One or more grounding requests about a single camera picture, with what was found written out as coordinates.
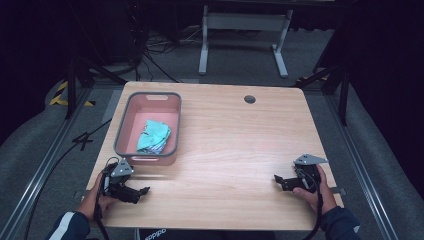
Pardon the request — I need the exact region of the person's right hand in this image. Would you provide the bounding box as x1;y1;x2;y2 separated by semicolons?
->
292;163;338;216

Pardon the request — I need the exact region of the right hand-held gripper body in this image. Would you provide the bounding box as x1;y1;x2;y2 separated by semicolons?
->
290;153;330;194

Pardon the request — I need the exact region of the person's left hand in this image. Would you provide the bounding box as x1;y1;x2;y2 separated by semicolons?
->
75;171;118;222

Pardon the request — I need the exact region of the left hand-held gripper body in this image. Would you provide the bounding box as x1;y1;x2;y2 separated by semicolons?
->
99;157;136;202

